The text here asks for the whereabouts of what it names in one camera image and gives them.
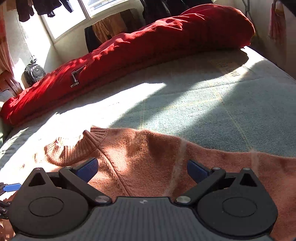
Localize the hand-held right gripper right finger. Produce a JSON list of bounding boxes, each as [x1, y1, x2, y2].
[[174, 159, 264, 205]]

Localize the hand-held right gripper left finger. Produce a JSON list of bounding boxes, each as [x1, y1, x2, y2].
[[28, 158, 113, 205]]

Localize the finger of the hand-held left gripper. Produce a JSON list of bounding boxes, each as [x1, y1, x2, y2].
[[0, 183, 22, 193], [0, 202, 11, 219]]

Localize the orange knit sweater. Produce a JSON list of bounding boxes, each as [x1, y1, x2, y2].
[[0, 126, 296, 241]]

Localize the dark overhead hanging clothes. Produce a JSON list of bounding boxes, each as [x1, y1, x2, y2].
[[15, 0, 74, 22]]

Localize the metal clothes drying rack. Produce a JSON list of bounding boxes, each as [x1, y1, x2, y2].
[[242, 0, 251, 19]]

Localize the bed with green plaid sheet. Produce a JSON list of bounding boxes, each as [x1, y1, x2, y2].
[[0, 46, 296, 209]]

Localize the metal crank tool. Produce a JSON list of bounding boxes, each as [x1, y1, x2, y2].
[[70, 65, 86, 88]]

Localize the wooden headboard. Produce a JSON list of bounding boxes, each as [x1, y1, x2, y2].
[[0, 71, 23, 98]]

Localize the grey backpack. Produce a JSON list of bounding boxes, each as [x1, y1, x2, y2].
[[24, 55, 47, 87]]

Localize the black hanging garment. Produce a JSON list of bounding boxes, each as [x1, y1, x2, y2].
[[84, 25, 102, 52]]

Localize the red quilt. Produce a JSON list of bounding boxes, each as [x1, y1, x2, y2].
[[0, 4, 256, 127]]

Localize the orange curtain beside headboard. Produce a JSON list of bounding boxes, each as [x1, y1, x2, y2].
[[0, 5, 15, 75]]

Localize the orange hanging garment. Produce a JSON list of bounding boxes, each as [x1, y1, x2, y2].
[[92, 13, 129, 43]]

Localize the black jacket with round patch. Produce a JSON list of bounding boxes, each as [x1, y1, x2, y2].
[[140, 0, 173, 25]]

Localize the orange curtain beside drying rack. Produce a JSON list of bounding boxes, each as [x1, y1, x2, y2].
[[268, 2, 287, 47]]

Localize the black hanging jacket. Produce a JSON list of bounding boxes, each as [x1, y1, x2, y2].
[[183, 0, 213, 7]]

